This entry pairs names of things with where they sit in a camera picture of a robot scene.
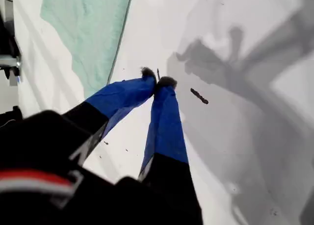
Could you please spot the pale green T-shirt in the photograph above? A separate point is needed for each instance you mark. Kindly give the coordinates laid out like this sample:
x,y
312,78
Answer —
x,y
95,31

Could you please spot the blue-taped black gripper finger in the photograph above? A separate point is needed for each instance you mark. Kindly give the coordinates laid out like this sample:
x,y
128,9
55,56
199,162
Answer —
x,y
166,126
120,97

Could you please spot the black device with metal clamp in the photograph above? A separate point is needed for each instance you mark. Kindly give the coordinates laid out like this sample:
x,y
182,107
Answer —
x,y
8,43

